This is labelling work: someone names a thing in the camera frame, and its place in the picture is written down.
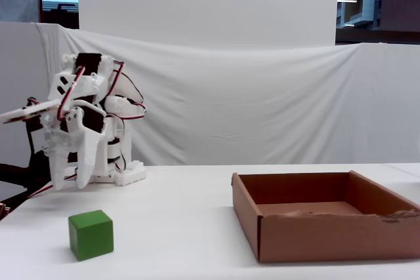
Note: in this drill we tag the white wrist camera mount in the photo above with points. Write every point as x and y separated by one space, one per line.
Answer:
29 111

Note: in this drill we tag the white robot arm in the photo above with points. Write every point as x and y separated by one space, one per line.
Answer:
88 88

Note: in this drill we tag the white backdrop cloth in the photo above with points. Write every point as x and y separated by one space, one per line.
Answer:
246 96

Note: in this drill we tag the white backdrop board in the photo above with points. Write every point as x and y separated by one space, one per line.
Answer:
206 1

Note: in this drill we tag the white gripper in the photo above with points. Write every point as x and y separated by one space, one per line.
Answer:
89 142

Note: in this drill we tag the black stand frame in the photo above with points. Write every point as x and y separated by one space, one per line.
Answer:
36 168

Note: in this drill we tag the green cube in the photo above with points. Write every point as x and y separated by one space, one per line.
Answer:
92 237

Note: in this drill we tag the brown cardboard box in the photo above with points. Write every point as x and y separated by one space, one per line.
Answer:
328 240

